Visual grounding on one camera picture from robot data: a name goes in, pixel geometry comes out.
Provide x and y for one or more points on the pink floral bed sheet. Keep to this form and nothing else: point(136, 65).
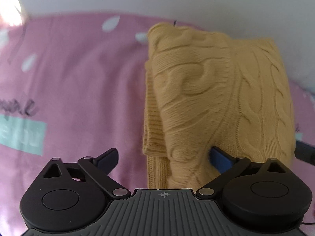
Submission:
point(74, 86)

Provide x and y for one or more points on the black right gripper tip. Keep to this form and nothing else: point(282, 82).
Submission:
point(305, 152)

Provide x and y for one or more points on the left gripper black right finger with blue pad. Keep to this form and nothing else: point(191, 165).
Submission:
point(229, 168)

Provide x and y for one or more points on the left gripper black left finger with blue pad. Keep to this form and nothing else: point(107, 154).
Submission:
point(98, 170)

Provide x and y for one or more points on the mustard cable knit sweater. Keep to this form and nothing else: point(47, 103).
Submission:
point(206, 89)

